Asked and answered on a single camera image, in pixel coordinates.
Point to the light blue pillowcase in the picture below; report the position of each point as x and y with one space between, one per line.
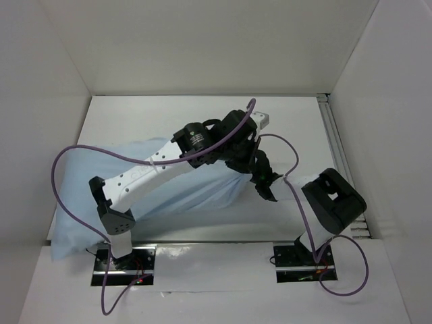
208 188

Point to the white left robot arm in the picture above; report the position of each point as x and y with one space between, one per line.
191 147

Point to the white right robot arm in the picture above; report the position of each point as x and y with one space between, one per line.
334 202

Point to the aluminium frame rail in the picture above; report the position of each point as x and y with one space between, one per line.
358 228

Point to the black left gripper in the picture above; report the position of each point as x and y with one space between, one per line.
246 165

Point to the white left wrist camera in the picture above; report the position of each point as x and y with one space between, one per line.
261 120

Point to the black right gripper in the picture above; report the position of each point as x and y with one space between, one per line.
264 175

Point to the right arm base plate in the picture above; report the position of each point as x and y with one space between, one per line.
296 264

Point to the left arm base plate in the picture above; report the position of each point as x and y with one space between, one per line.
138 267

